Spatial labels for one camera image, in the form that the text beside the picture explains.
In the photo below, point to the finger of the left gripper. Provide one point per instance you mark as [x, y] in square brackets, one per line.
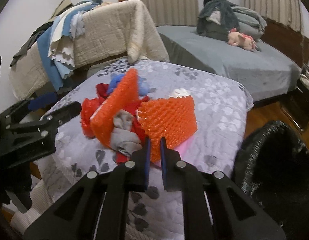
[59, 117]
[42, 101]

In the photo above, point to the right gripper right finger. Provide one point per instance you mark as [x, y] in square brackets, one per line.
[179, 175]

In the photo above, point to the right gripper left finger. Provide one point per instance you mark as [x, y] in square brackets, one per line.
[131, 176]

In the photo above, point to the pink mesh bath sponge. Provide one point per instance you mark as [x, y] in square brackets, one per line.
[181, 149]

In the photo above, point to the orange bubble wrap sheet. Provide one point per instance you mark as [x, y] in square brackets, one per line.
[172, 118]

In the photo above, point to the long red sock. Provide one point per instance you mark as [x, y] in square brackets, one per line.
[131, 108]

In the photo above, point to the blue plastic bag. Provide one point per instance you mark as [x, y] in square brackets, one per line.
[143, 86]

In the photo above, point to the black trash bag bin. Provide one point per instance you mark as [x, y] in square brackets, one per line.
[272, 168]

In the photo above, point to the grey sock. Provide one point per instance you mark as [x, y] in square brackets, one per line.
[122, 139]

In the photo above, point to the red plastic bag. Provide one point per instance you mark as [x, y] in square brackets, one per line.
[89, 106]

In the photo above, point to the blue white scalloped cloths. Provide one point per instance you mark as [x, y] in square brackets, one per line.
[56, 44]

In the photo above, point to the orange bubble wrap piece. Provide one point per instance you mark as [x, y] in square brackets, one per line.
[101, 122]

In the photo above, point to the grey floral quilted cover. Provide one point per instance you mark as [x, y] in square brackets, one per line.
[221, 107]

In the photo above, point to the beige quilted blanket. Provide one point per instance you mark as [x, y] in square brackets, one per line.
[111, 30]

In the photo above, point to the grey bed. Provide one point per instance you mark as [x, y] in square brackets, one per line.
[266, 73]

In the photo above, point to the pink plush toy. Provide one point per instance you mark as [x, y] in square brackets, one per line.
[241, 40]

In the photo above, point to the black folding chair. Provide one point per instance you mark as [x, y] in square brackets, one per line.
[304, 75]

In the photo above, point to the dark green folded clothes pile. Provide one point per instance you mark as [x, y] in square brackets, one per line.
[217, 19]

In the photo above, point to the grey folded blankets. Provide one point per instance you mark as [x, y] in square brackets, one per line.
[251, 23]

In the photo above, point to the dark wooden headboard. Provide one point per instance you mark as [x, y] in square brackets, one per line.
[291, 43]

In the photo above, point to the right beige curtain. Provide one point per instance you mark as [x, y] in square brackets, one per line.
[286, 12]

